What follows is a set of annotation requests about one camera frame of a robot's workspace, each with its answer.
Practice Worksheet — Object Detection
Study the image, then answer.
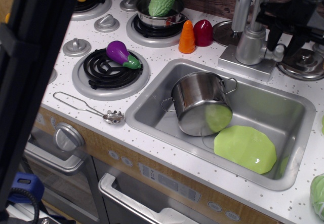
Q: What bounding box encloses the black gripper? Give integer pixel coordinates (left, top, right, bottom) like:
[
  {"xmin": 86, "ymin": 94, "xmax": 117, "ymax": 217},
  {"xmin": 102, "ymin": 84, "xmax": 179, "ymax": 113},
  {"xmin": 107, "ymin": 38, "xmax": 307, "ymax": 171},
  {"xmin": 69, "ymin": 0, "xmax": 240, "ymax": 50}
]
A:
[{"xmin": 256, "ymin": 0, "xmax": 323, "ymax": 57}]

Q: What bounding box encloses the silver faucet lever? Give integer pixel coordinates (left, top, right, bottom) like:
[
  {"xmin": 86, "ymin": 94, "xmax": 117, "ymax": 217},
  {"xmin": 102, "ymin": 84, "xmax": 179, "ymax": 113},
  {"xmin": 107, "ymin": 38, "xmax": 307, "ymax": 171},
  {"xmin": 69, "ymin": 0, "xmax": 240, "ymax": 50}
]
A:
[{"xmin": 267, "ymin": 44, "xmax": 286, "ymax": 62}]

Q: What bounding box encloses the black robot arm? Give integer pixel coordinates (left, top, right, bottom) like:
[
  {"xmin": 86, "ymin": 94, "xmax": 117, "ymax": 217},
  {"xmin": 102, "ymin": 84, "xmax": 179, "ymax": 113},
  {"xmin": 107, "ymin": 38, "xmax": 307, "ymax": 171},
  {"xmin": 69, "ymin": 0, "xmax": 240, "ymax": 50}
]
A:
[{"xmin": 1, "ymin": 0, "xmax": 323, "ymax": 222}]

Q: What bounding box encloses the steel pot lid right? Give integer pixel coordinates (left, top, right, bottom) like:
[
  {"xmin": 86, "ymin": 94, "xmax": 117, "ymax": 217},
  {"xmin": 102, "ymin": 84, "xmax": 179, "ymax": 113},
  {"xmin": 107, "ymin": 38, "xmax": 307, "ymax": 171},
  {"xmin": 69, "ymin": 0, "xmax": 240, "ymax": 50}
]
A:
[{"xmin": 277, "ymin": 44, "xmax": 323, "ymax": 81}]

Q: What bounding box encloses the silver toy faucet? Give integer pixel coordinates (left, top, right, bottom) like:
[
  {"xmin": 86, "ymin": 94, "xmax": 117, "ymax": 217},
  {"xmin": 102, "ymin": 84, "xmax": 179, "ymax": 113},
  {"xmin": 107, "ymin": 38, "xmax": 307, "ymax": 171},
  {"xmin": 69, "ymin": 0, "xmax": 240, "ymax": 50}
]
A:
[{"xmin": 218, "ymin": 0, "xmax": 277, "ymax": 82}]

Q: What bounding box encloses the steel lid behind faucet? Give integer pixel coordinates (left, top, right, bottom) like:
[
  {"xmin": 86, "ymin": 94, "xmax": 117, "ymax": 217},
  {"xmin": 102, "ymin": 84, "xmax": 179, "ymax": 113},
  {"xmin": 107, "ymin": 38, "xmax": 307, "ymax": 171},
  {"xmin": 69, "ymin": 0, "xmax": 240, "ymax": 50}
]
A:
[{"xmin": 213, "ymin": 20, "xmax": 241, "ymax": 47}]

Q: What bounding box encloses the silver sink basin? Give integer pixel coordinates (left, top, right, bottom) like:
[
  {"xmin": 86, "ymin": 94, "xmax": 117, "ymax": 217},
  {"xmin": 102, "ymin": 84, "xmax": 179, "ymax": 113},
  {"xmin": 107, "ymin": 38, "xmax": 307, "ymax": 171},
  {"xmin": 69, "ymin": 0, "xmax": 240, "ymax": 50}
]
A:
[{"xmin": 126, "ymin": 59, "xmax": 316, "ymax": 191}]

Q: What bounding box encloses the red toy pepper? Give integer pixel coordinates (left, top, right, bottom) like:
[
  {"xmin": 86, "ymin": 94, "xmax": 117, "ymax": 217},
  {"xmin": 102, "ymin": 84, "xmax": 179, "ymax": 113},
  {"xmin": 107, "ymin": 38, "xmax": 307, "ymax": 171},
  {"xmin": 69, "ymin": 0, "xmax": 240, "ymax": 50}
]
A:
[{"xmin": 193, "ymin": 19, "xmax": 213, "ymax": 47}]

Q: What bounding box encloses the orange toy carrot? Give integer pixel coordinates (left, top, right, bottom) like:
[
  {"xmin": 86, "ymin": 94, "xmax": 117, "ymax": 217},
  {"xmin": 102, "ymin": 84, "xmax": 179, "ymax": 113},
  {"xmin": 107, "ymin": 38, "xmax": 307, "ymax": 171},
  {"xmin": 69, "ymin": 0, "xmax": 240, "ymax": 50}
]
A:
[{"xmin": 178, "ymin": 20, "xmax": 195, "ymax": 54}]

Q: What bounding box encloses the stainless steel pot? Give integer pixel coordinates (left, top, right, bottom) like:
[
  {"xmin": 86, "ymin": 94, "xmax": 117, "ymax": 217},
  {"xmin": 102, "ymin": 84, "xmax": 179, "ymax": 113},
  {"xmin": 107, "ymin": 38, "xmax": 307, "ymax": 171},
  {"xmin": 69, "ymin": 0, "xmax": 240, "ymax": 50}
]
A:
[{"xmin": 161, "ymin": 71, "xmax": 238, "ymax": 136}]

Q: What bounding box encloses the small steel saucepan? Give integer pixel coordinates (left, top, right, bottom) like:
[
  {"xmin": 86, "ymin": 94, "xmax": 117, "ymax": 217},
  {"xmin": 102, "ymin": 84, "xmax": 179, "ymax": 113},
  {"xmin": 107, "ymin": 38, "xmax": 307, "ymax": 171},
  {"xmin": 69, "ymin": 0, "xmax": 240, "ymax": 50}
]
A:
[{"xmin": 136, "ymin": 0, "xmax": 187, "ymax": 28}]

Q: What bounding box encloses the green plastic plate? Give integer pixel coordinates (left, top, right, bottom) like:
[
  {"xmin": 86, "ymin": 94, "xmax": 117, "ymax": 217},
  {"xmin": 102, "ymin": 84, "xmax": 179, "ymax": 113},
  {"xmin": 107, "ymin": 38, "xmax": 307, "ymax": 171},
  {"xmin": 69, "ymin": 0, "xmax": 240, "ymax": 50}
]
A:
[{"xmin": 214, "ymin": 126, "xmax": 277, "ymax": 174}]

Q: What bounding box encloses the green toy bitter melon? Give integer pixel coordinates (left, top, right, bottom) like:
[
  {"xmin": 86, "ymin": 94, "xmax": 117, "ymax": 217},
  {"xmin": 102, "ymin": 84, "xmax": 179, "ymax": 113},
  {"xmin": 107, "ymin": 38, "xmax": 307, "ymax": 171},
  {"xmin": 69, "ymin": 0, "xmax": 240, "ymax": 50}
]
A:
[{"xmin": 148, "ymin": 0, "xmax": 175, "ymax": 17}]

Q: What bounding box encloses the rear black stove burner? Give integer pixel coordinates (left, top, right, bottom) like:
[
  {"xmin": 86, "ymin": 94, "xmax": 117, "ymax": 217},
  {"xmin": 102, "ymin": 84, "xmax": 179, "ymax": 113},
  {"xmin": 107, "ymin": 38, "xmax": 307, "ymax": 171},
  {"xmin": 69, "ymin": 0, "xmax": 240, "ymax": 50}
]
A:
[{"xmin": 126, "ymin": 14, "xmax": 187, "ymax": 48}]

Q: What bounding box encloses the black stove burner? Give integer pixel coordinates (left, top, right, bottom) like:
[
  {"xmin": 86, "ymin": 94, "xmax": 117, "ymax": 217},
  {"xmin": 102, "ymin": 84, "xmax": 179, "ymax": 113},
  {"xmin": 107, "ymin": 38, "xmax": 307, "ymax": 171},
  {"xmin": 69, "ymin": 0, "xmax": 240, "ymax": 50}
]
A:
[
  {"xmin": 126, "ymin": 14, "xmax": 187, "ymax": 48},
  {"xmin": 72, "ymin": 49, "xmax": 150, "ymax": 101}
]

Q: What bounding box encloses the green toy cabbage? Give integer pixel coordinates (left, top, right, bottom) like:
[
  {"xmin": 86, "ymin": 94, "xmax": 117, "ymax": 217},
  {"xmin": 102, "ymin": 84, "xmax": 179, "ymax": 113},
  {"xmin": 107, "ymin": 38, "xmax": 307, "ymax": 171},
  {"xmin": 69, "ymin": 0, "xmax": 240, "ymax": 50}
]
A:
[{"xmin": 310, "ymin": 174, "xmax": 323, "ymax": 220}]

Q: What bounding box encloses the silver stove knob rear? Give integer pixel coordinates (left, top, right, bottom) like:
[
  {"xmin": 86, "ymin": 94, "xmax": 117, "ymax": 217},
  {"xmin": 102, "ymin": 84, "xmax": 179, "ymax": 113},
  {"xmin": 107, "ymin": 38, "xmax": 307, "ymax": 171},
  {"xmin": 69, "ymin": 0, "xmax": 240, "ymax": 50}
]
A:
[{"xmin": 119, "ymin": 0, "xmax": 137, "ymax": 12}]

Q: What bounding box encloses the silver stove knob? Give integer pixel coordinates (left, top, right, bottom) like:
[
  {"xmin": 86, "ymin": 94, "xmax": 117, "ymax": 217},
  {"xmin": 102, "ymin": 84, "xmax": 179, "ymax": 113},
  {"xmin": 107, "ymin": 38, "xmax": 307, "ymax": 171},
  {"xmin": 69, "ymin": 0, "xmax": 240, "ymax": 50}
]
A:
[
  {"xmin": 62, "ymin": 38, "xmax": 91, "ymax": 57},
  {"xmin": 94, "ymin": 14, "xmax": 120, "ymax": 33},
  {"xmin": 48, "ymin": 68, "xmax": 57, "ymax": 84},
  {"xmin": 119, "ymin": 0, "xmax": 137, "ymax": 12}
]

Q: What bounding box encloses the purple toy eggplant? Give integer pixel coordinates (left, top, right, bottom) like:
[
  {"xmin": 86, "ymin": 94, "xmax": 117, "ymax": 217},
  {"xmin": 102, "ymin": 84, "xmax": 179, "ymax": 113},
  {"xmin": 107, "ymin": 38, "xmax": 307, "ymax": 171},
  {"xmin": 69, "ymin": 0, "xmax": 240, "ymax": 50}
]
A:
[{"xmin": 106, "ymin": 41, "xmax": 142, "ymax": 69}]

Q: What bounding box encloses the silver stove knob middle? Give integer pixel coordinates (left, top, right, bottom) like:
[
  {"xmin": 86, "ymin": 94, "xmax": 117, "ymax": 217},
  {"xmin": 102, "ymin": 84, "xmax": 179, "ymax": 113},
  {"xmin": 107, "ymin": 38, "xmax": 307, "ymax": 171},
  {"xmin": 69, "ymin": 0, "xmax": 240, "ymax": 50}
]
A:
[{"xmin": 94, "ymin": 14, "xmax": 120, "ymax": 33}]

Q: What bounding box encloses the front black stove burner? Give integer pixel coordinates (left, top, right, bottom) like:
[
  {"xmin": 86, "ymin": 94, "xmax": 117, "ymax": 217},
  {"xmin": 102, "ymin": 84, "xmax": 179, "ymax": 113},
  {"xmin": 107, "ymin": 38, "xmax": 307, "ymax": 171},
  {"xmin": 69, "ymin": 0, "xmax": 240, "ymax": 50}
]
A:
[{"xmin": 72, "ymin": 49, "xmax": 150, "ymax": 101}]

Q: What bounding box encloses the rear left stove burner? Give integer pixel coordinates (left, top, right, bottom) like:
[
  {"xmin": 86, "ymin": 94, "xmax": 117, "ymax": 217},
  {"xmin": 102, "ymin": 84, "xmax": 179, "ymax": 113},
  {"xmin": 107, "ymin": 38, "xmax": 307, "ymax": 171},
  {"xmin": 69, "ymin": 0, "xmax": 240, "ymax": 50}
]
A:
[{"xmin": 71, "ymin": 0, "xmax": 112, "ymax": 21}]

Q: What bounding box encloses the metal pasta spoon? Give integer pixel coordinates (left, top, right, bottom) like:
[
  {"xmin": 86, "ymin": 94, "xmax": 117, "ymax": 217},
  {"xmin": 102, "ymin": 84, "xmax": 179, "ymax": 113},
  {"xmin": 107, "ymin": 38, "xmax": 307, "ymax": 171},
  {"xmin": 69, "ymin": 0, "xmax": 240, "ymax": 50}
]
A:
[{"xmin": 53, "ymin": 91, "xmax": 125, "ymax": 124}]

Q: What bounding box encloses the silver stove knob front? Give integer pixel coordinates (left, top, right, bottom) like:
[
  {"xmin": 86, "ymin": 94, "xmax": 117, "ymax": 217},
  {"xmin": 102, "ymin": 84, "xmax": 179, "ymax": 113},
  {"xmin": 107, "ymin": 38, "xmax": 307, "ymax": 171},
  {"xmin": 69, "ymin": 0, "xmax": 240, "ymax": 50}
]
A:
[{"xmin": 62, "ymin": 38, "xmax": 91, "ymax": 57}]

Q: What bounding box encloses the silver stove knob left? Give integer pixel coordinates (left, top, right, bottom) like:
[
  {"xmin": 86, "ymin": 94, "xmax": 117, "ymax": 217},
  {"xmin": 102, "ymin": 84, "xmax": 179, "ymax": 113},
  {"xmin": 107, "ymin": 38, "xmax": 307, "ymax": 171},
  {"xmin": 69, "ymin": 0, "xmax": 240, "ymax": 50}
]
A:
[{"xmin": 48, "ymin": 68, "xmax": 57, "ymax": 84}]

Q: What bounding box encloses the silver oven dial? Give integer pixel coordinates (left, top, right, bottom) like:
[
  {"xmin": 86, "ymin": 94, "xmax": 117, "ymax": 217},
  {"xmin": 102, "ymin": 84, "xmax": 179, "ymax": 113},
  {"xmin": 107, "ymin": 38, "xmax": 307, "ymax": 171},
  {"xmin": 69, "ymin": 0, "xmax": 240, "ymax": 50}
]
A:
[{"xmin": 53, "ymin": 122, "xmax": 85, "ymax": 152}]

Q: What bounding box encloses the orange toy pumpkin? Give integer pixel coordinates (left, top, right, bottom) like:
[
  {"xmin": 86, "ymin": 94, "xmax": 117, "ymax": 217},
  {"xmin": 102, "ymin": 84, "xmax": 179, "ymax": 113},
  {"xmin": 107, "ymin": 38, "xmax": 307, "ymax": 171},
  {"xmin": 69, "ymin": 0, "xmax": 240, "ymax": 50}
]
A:
[{"xmin": 5, "ymin": 13, "xmax": 11, "ymax": 23}]

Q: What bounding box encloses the blue clamp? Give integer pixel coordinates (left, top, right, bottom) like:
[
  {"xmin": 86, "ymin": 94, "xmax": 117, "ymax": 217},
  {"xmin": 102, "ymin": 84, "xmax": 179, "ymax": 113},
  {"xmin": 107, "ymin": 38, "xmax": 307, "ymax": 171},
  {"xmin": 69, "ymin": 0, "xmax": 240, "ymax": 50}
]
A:
[{"xmin": 8, "ymin": 172, "xmax": 45, "ymax": 203}]

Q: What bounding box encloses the silver dishwasher handle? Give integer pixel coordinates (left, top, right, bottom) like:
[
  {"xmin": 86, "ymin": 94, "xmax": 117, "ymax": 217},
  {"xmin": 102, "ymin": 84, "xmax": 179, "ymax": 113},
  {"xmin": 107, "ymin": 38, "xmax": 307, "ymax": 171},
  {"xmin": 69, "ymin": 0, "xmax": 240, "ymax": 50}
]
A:
[{"xmin": 98, "ymin": 173, "xmax": 197, "ymax": 224}]

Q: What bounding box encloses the silver oven door handle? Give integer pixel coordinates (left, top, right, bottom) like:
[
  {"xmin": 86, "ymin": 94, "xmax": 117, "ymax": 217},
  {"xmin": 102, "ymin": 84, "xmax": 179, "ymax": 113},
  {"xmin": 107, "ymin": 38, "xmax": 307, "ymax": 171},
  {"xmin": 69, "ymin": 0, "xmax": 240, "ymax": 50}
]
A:
[{"xmin": 24, "ymin": 142, "xmax": 84, "ymax": 176}]

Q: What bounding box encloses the black coiled cable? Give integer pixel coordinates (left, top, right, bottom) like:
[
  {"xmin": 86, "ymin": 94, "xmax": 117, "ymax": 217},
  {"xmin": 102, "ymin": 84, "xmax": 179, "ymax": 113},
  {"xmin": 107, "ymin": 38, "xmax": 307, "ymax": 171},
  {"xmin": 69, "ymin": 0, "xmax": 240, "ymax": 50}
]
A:
[{"xmin": 10, "ymin": 188, "xmax": 39, "ymax": 224}]

